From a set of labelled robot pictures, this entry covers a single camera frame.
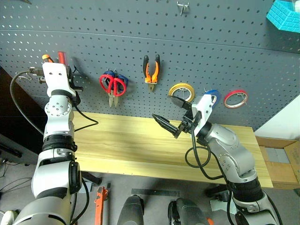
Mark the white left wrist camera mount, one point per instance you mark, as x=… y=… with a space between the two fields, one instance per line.
x=56 y=77

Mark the cardboard box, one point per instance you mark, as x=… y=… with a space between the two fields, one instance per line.
x=281 y=173

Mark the orange and black pliers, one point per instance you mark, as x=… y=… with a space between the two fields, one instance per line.
x=148 y=75

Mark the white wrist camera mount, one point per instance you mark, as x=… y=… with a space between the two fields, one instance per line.
x=202 y=105
x=56 y=77

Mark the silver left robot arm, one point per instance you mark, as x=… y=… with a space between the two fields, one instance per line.
x=56 y=122

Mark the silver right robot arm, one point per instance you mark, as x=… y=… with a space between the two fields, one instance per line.
x=225 y=145

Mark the grey pegboard panel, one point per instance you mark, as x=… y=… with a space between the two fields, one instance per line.
x=140 y=28

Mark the black table foot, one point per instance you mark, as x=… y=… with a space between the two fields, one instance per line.
x=215 y=189
x=92 y=178

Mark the red tape roll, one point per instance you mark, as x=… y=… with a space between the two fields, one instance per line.
x=237 y=91

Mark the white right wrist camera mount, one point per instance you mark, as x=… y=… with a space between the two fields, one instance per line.
x=202 y=105

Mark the dark cabinet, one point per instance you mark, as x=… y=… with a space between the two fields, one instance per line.
x=7 y=122

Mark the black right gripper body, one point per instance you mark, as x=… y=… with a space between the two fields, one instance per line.
x=187 y=123

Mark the blue tape roll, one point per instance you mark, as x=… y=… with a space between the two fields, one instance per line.
x=216 y=95

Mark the dark metal ruler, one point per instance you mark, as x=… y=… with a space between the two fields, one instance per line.
x=154 y=192

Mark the dark rounded shape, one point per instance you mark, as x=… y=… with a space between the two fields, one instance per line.
x=187 y=212
x=131 y=211

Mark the yellow tape roll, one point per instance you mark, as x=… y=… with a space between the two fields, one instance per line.
x=181 y=84

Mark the metal pegboard hook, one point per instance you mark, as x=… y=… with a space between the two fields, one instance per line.
x=181 y=8

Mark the white shoe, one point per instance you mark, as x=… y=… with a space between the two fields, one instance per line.
x=9 y=218

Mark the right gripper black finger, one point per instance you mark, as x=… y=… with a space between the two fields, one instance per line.
x=167 y=124
x=180 y=103

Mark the orange pipe wrench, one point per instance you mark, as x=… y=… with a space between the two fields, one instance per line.
x=98 y=206

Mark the teal plastic basket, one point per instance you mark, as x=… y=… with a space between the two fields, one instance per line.
x=283 y=18

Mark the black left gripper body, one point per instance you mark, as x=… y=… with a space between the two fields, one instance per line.
x=71 y=77

